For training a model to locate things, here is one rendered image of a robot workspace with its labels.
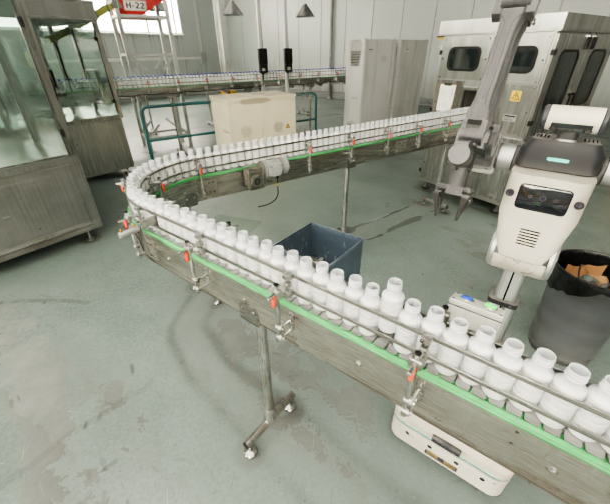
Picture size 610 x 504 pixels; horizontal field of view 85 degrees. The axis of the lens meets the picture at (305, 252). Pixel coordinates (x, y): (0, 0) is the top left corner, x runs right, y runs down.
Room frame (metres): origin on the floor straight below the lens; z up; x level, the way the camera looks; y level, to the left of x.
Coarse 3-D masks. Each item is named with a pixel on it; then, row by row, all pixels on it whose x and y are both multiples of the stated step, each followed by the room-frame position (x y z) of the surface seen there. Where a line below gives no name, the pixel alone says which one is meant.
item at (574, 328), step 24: (576, 264) 1.76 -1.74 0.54; (600, 264) 1.71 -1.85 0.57; (552, 288) 1.59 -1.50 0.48; (576, 288) 1.46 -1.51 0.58; (600, 288) 1.39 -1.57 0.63; (552, 312) 1.53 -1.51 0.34; (576, 312) 1.43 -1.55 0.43; (600, 312) 1.37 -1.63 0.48; (528, 336) 1.66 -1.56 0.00; (552, 336) 1.48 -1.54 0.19; (576, 336) 1.40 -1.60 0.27; (600, 336) 1.37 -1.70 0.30; (576, 360) 1.39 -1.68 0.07
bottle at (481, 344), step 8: (480, 328) 0.57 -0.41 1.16; (488, 328) 0.57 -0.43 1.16; (472, 336) 0.58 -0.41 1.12; (480, 336) 0.55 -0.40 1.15; (488, 336) 0.54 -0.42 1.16; (472, 344) 0.55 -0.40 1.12; (480, 344) 0.54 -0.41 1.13; (488, 344) 0.54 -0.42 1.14; (472, 352) 0.54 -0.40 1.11; (480, 352) 0.53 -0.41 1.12; (488, 352) 0.53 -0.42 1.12; (464, 360) 0.56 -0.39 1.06; (472, 360) 0.54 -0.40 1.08; (488, 360) 0.53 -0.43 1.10; (464, 368) 0.55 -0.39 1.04; (472, 368) 0.53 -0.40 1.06; (480, 368) 0.53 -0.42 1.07; (480, 376) 0.53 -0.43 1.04; (472, 384) 0.53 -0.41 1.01
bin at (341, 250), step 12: (300, 228) 1.50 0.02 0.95; (312, 228) 1.56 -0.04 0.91; (324, 228) 1.52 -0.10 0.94; (288, 240) 1.41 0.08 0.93; (300, 240) 1.49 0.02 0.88; (312, 240) 1.56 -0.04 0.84; (324, 240) 1.52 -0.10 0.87; (336, 240) 1.47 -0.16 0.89; (348, 240) 1.43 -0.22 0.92; (360, 240) 1.37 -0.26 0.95; (300, 252) 1.49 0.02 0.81; (312, 252) 1.56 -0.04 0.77; (324, 252) 1.52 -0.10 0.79; (336, 252) 1.47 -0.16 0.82; (348, 252) 1.27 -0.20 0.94; (360, 252) 1.37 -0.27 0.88; (336, 264) 1.20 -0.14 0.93; (348, 264) 1.28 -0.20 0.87; (360, 264) 1.38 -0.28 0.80; (348, 276) 1.29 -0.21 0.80
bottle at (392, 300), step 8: (392, 280) 0.71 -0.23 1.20; (400, 280) 0.71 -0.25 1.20; (392, 288) 0.68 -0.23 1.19; (400, 288) 0.69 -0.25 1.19; (384, 296) 0.69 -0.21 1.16; (392, 296) 0.68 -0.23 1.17; (400, 296) 0.68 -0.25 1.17; (384, 304) 0.68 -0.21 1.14; (392, 304) 0.67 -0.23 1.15; (400, 304) 0.67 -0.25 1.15; (384, 312) 0.68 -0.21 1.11; (392, 312) 0.67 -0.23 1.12; (384, 320) 0.68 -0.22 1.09; (384, 328) 0.68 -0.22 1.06; (392, 328) 0.67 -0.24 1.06
